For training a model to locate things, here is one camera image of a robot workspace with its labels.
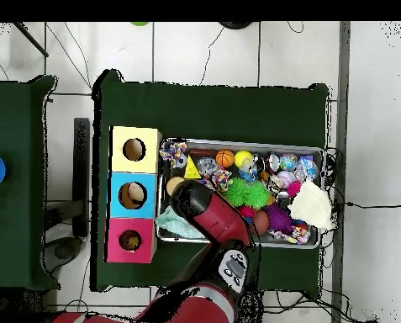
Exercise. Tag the mint green cloth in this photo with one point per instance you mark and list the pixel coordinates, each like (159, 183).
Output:
(173, 223)

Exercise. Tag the yellow plush toy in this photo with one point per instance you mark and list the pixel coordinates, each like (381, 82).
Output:
(130, 241)

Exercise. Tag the cream yellow cloth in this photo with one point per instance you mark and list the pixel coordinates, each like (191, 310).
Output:
(312, 205)

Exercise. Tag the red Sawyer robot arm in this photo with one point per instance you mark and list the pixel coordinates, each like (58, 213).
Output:
(213, 215)

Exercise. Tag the wooden box with three holes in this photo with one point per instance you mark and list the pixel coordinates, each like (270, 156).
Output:
(134, 175)

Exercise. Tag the clear mesh bin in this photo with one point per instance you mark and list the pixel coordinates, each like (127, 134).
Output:
(281, 145)

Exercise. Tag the colourful patterned fabric toy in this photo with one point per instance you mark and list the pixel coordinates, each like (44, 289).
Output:
(220, 178)

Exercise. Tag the bright orange mini basketball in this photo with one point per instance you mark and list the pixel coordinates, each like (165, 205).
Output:
(224, 158)

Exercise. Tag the colourful crinkled packet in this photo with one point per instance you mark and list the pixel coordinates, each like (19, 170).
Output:
(173, 151)

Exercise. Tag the green spiky ball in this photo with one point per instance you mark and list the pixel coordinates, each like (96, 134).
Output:
(236, 193)
(258, 195)

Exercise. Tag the yellow ball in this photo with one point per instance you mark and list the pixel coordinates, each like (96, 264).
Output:
(242, 159)

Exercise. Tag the purple spiky ball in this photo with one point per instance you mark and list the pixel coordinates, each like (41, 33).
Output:
(278, 219)

